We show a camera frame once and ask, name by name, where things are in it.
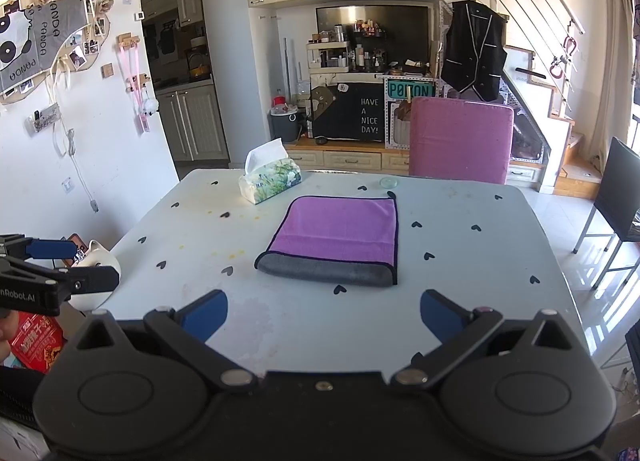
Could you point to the staircase with metal railing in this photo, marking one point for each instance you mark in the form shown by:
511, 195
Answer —
555, 60

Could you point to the pink upholstered chair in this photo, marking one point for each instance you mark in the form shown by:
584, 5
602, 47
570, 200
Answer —
460, 140

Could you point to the pink wall hanging ribbons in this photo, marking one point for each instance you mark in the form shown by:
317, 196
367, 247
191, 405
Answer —
137, 83

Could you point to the black have a nice day cabinet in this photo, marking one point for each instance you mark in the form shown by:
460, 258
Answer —
348, 111

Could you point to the white shelf with bottles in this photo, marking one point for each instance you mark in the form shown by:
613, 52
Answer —
329, 57

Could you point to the purple grey microfiber towel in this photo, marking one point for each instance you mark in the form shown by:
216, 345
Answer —
336, 239

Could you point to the small green round lid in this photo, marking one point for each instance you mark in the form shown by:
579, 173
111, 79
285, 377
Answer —
389, 183

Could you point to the floral tissue box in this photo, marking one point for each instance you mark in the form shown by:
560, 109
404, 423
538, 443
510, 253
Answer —
268, 171

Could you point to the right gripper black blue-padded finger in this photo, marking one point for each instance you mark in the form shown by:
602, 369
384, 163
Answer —
184, 334
461, 334

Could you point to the cream kitchen base cabinet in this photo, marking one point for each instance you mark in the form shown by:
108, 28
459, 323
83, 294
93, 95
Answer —
192, 123

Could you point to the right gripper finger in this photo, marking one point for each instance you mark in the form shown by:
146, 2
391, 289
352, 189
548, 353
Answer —
58, 250
93, 279

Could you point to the black metal chair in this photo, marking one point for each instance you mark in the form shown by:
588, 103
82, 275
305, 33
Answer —
617, 201

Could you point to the panda wall hanging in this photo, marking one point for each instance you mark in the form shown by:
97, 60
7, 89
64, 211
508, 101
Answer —
44, 38

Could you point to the grey trash bin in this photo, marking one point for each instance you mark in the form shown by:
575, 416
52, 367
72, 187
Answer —
284, 123

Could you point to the black vest with white trim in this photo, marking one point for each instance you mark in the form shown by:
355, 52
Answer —
474, 55

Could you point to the cream drawer platform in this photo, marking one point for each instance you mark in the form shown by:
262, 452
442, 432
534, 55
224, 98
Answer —
352, 156

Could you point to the white cat-shaped bowl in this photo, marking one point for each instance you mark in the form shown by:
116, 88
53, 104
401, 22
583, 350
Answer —
104, 262

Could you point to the teal potion sign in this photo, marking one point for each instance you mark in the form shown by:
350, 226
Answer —
408, 89

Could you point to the red snack package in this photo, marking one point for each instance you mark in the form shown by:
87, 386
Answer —
37, 342

